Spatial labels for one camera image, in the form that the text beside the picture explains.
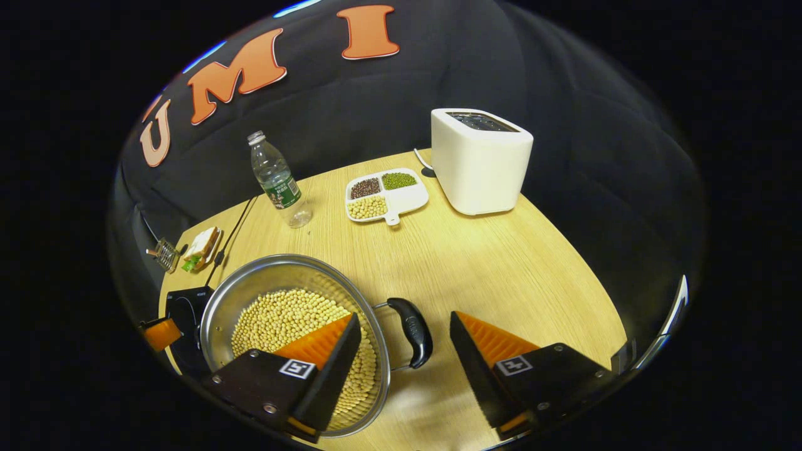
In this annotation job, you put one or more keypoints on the white divided bean tray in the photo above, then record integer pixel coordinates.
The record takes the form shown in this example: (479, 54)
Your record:
(407, 199)

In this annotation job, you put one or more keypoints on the sandwich on plate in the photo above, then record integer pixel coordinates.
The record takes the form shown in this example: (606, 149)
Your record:
(203, 244)

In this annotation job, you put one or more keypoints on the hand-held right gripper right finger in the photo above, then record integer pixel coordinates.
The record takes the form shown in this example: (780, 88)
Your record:
(476, 376)

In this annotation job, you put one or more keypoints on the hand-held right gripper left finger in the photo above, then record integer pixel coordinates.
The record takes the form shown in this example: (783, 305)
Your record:
(335, 376)

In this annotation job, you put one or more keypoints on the black backdrop cloth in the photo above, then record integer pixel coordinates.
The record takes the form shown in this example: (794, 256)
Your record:
(376, 113)

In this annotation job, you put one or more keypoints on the steel pot with soybeans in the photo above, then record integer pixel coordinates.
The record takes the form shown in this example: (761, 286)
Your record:
(282, 282)

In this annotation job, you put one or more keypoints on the black induction cooktop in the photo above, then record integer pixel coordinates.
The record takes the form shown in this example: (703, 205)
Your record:
(188, 313)

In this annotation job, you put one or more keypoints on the white toaster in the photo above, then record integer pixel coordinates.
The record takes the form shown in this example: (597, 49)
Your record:
(479, 169)

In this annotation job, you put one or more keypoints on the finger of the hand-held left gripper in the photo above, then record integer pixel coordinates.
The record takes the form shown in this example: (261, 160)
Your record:
(161, 333)

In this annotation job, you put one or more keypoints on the black table clamp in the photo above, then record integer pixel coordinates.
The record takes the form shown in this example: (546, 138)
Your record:
(621, 358)

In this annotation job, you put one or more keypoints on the clear plastic water bottle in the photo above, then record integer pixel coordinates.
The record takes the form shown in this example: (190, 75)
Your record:
(279, 181)

